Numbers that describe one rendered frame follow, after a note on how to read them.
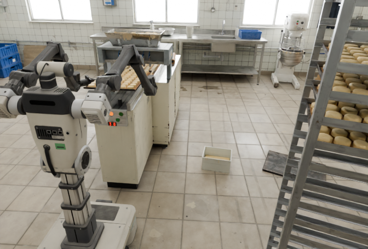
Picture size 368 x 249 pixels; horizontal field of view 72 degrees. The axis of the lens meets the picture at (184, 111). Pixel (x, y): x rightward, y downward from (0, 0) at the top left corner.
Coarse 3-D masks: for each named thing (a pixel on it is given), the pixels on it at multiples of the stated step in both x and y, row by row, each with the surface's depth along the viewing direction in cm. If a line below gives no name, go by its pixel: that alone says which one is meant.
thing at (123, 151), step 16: (112, 96) 225; (128, 96) 225; (144, 96) 237; (128, 112) 202; (144, 112) 240; (96, 128) 211; (112, 128) 209; (128, 128) 208; (144, 128) 244; (112, 144) 216; (128, 144) 215; (144, 144) 248; (112, 160) 223; (128, 160) 222; (144, 160) 251; (112, 176) 231; (128, 176) 230
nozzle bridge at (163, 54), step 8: (104, 48) 252; (112, 48) 251; (120, 48) 250; (136, 48) 249; (144, 48) 250; (152, 48) 251; (160, 48) 252; (168, 48) 252; (104, 56) 259; (112, 56) 263; (152, 56) 260; (160, 56) 259; (168, 56) 250; (104, 64) 270; (160, 64) 257; (168, 64) 253; (104, 72) 274; (168, 72) 268
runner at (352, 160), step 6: (294, 150) 133; (300, 150) 133; (318, 150) 129; (318, 156) 129; (324, 156) 129; (330, 156) 128; (336, 156) 127; (342, 156) 126; (348, 156) 125; (342, 162) 125; (348, 162) 125; (354, 162) 125; (360, 162) 124; (366, 162) 123
